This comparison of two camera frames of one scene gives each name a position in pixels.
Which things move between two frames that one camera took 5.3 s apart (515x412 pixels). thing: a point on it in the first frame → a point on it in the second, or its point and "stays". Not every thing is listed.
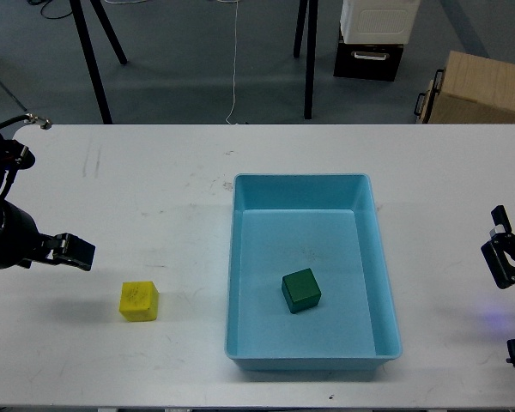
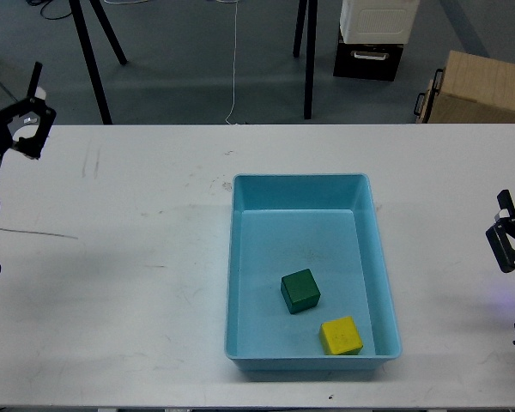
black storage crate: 367,61 stays
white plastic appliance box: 378,21 stays
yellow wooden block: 138,300 → 340,337
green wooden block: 301,290 stays
